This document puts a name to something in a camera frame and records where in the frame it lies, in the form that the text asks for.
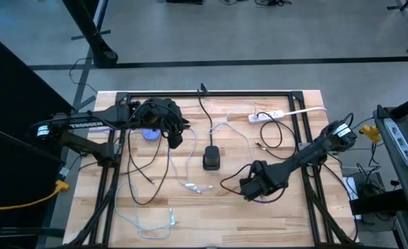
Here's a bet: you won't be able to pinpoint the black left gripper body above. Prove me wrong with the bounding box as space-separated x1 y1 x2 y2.
138 98 191 150

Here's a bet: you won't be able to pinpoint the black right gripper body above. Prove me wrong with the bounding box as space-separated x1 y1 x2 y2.
239 159 288 202

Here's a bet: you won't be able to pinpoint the white USB cable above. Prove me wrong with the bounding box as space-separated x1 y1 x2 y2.
206 100 260 163
169 127 214 194

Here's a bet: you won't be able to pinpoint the black USB cable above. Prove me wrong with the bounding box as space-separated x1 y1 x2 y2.
119 127 173 205
254 111 299 160

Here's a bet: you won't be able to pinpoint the pale braided USB cable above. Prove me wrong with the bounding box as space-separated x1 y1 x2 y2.
113 181 179 240

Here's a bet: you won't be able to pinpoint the lavender round power hub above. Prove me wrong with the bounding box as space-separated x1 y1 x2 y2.
140 127 163 142

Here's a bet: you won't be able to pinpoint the black tower power strip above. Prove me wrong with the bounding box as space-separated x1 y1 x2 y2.
202 145 222 172

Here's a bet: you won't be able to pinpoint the white power strip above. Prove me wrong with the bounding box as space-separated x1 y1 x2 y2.
248 109 285 124

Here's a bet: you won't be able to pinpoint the yellow connector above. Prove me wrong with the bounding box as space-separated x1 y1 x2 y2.
358 124 382 143

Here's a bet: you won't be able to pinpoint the grey equipment cart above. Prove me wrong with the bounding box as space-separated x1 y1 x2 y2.
373 90 408 249

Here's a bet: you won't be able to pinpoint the grey power strip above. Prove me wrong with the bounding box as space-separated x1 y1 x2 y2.
382 118 408 171

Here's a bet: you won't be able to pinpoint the black curtain panel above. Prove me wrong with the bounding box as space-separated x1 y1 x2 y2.
0 26 75 249

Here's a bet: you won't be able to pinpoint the black aluminium table frame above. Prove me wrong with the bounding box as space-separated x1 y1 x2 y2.
64 90 359 249

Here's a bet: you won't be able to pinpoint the black tower power cord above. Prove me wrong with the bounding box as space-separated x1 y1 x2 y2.
196 82 214 148

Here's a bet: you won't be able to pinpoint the lavender hub power cord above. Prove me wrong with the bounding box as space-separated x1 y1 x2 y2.
88 126 115 134

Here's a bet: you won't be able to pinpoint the black stand post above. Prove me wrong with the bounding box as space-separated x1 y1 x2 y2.
61 0 119 69

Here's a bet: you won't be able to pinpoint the white power strip cord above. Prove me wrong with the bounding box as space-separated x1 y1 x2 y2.
282 106 328 117

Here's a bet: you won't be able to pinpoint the yellow cable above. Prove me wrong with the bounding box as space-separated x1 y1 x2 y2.
0 179 71 212

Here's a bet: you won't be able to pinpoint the black floor cables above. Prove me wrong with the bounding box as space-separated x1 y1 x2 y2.
219 0 294 7

